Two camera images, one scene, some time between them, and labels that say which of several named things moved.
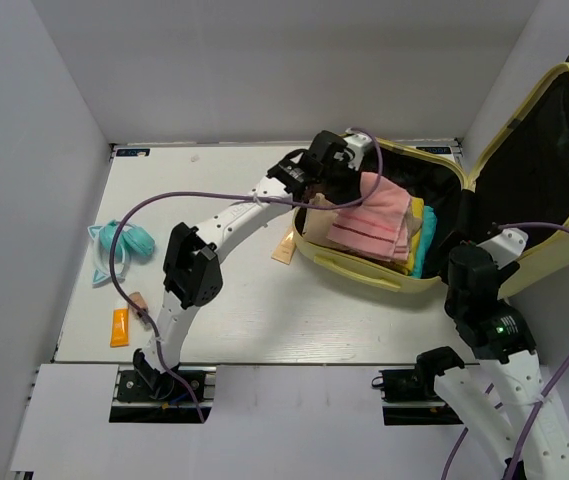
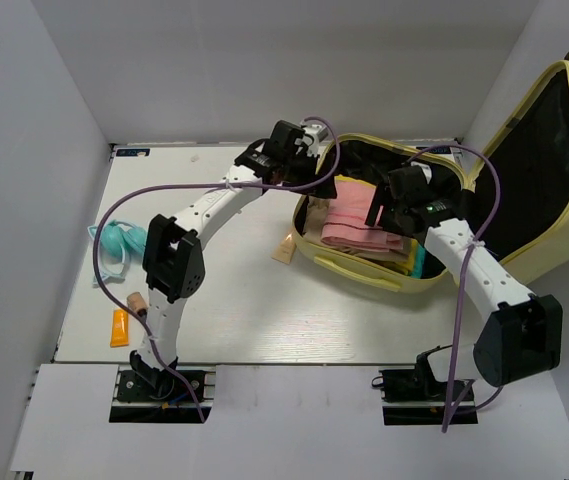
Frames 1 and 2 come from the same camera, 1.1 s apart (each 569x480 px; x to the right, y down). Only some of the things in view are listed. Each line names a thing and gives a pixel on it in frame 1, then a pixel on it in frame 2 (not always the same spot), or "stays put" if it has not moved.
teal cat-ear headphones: x=131 y=237 stays put
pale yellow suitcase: x=392 y=222 stays put
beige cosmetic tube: x=285 y=250 stays put
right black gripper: x=503 y=272 -> x=390 y=226
